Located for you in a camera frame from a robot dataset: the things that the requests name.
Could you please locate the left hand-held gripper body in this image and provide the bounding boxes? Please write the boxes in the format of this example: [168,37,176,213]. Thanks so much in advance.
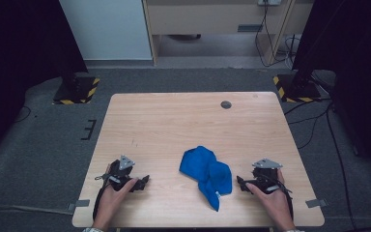
[107,155,140,193]

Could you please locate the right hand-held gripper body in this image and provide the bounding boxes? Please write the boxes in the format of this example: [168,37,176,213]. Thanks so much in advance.
[244,158,286,195]

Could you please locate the blue cloth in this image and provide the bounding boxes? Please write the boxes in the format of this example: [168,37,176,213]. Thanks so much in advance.
[179,145,234,213]

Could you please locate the person's right hand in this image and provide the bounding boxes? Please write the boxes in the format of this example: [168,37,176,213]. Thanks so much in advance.
[244,168,297,228]

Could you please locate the person's left hand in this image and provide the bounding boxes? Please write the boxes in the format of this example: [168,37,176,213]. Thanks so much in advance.
[93,163,139,226]

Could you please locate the grey tape piece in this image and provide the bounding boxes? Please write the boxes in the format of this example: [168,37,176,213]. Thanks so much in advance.
[67,199,91,213]
[304,198,329,209]

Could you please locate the black stand base striped edge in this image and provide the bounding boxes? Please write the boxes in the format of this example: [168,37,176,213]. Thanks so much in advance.
[272,72,323,103]
[51,72,100,105]

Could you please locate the white cabinet panel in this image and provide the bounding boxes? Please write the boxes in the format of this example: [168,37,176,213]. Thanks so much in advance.
[58,0,153,61]

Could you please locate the black curtain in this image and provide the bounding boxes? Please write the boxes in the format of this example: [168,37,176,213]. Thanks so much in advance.
[0,0,89,166]
[291,0,371,177]

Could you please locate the grey slot plate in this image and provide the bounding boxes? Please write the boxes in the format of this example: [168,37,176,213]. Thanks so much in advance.
[237,23,264,33]

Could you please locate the light wooden desk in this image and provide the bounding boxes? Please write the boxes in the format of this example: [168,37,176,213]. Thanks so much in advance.
[141,0,315,66]

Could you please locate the white power strip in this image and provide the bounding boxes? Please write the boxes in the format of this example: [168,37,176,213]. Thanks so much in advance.
[258,0,283,7]

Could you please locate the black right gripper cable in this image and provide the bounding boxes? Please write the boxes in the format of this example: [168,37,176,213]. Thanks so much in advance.
[270,175,295,220]

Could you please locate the long black floor cable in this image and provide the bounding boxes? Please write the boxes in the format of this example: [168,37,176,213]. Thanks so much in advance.
[325,104,359,232]

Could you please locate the thin black floor cable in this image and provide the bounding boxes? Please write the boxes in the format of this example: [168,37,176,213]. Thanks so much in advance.
[14,105,33,124]

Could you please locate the black cable bundle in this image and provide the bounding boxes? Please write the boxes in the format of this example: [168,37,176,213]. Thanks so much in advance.
[284,33,301,71]

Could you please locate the black hanging cable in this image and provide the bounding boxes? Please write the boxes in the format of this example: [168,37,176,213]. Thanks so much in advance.
[254,2,292,69]

